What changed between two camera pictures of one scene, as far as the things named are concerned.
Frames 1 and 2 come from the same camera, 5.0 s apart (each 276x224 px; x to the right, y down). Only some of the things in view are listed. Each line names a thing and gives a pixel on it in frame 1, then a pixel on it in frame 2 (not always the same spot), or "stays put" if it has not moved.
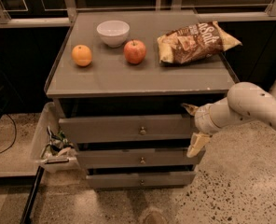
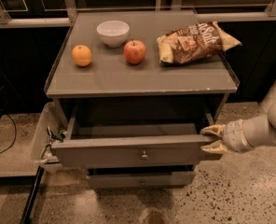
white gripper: (202, 119) → (235, 135)
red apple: (134, 51) stays put
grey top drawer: (127, 128) → (131, 146)
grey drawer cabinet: (119, 80) stays put
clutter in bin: (58, 147) stays put
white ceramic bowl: (113, 33) stays put
